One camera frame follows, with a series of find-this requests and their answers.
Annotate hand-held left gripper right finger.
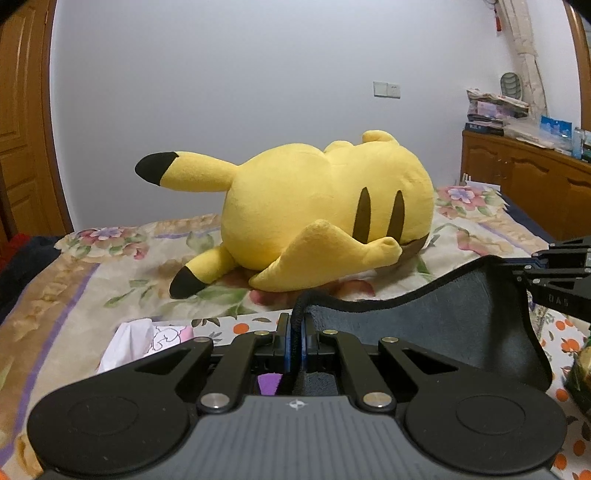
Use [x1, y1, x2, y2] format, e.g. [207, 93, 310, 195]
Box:
[300, 318, 458, 412]

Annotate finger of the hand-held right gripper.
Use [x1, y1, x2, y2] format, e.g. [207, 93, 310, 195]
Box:
[512, 267, 591, 289]
[531, 237, 591, 269]

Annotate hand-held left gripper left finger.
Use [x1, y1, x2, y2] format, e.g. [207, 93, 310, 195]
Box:
[135, 314, 293, 414]

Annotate dark grey towel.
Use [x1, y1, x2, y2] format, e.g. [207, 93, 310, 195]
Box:
[293, 255, 553, 398]

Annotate purple object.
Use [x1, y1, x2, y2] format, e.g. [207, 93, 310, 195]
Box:
[257, 374, 283, 398]

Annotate white orange-print cloth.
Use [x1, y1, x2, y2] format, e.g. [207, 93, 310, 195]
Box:
[188, 302, 591, 480]

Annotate green yellow packet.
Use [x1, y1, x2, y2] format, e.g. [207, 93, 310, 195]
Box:
[564, 336, 591, 418]

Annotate wooden cabinet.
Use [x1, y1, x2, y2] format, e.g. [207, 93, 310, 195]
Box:
[460, 129, 591, 241]

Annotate white papers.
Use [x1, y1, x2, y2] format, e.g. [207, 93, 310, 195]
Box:
[461, 172, 502, 193]

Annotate clear plastic bottles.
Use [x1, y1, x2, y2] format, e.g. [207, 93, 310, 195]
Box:
[571, 126, 591, 163]

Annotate blue picture box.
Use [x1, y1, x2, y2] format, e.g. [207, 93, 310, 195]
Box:
[539, 115, 574, 145]

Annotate yellow plush toy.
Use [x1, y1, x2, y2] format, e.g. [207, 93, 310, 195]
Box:
[134, 130, 436, 299]

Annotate white and pink garment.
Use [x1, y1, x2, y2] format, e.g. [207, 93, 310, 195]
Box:
[96, 318, 195, 374]

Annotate stack of books and papers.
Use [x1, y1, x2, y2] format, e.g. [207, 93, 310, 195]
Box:
[464, 87, 531, 137]

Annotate green ribbed fan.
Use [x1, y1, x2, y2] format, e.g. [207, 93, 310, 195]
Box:
[501, 71, 526, 101]

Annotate floral bed sheet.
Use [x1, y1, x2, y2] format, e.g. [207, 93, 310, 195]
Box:
[0, 184, 555, 480]

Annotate beige tied curtain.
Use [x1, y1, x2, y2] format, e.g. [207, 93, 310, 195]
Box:
[500, 0, 547, 121]

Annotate red hanging ornament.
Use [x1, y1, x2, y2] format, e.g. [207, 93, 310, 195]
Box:
[488, 0, 505, 34]

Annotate dark blue cloth pile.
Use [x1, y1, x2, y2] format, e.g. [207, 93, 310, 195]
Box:
[0, 232, 63, 321]

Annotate wooden door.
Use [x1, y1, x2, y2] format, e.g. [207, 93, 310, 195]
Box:
[0, 0, 75, 247]

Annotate wooden door frame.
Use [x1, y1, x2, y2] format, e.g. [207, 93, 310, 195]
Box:
[564, 4, 591, 100]

